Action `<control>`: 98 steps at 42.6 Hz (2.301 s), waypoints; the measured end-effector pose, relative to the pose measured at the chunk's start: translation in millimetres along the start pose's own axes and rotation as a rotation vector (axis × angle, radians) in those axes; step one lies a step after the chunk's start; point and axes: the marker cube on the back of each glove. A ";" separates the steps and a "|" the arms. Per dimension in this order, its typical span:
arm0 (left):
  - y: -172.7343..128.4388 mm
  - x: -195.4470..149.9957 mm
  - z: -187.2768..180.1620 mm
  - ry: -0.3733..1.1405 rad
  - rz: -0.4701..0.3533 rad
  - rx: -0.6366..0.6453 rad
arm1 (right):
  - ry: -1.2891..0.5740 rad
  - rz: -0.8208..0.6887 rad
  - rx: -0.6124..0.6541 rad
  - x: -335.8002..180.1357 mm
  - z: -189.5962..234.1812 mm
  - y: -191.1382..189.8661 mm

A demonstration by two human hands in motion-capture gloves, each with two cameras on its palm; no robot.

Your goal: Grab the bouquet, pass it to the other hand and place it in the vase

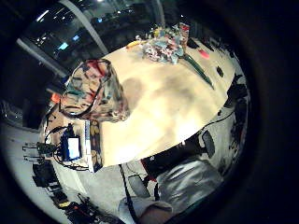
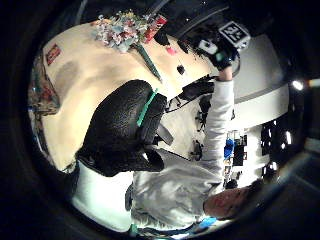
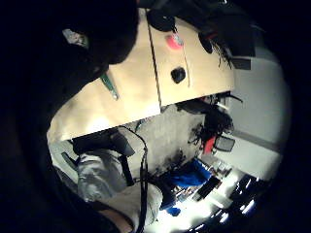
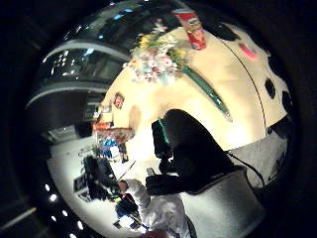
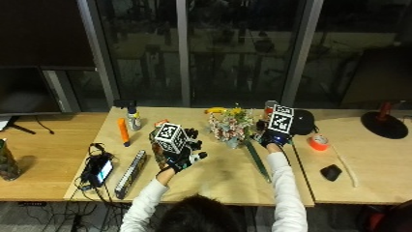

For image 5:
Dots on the person's left hand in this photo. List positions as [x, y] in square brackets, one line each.
[185, 158]

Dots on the person's right hand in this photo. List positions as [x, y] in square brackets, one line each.
[277, 138]

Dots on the artificial flower bouquet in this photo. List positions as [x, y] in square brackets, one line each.
[233, 127]

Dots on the dark patterned vase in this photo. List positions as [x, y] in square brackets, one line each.
[158, 156]

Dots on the white marker cube left glove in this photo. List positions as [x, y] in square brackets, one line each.
[171, 138]

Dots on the white marker cube glove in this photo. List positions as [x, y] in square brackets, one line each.
[281, 120]
[171, 138]

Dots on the white marker cube right glove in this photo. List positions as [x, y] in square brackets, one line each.
[281, 120]

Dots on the small red and white item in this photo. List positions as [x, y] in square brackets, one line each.
[162, 122]

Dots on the yellow object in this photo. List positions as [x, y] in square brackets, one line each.
[215, 110]

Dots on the orange tape roll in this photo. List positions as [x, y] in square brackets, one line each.
[318, 142]

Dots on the spray bottle with black trigger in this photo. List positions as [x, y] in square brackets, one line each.
[133, 119]

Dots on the orange marker pen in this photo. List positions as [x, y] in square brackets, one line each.
[125, 131]

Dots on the long grey bar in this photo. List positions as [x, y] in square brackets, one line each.
[131, 174]

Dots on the black computer mouse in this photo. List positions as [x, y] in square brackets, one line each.
[331, 172]

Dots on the black handheld device with screen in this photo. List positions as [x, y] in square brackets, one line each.
[99, 170]

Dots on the white stick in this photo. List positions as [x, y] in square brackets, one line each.
[349, 169]

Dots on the black round base red pole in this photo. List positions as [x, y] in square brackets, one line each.
[385, 124]

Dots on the black computer monitor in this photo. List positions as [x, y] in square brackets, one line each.
[34, 90]

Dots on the red and black bag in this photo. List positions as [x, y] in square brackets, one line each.
[386, 217]

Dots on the black monitor stand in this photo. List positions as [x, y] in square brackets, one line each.
[19, 128]

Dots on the black power strip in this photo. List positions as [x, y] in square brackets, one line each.
[33, 203]

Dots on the green patterned vase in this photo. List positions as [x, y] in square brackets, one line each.
[7, 161]

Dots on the grey window frame post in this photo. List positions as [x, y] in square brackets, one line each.
[101, 54]
[301, 54]
[183, 54]

